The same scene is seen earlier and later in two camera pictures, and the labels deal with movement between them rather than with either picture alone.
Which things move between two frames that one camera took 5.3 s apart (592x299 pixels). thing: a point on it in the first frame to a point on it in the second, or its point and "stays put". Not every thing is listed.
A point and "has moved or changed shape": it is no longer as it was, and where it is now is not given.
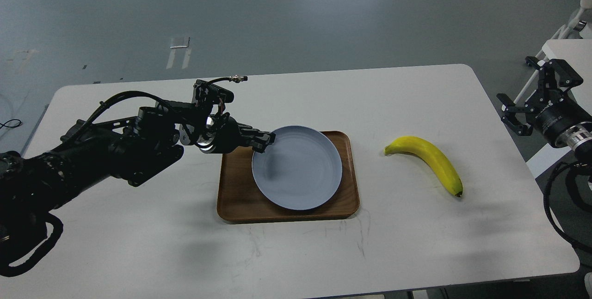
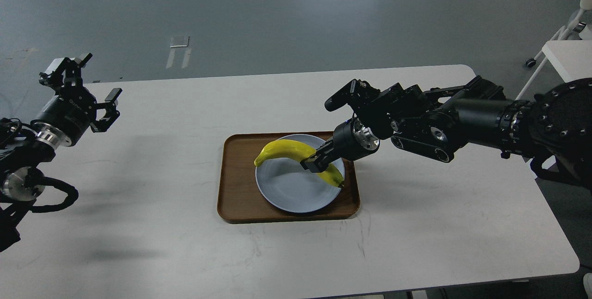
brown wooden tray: (240, 199) stays put
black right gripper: (554, 113) to (351, 140)
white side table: (577, 53) stays put
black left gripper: (222, 134) to (66, 118)
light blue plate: (300, 169) has moved or changed shape
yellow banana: (437, 159) to (297, 151)
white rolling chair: (526, 87) stays put
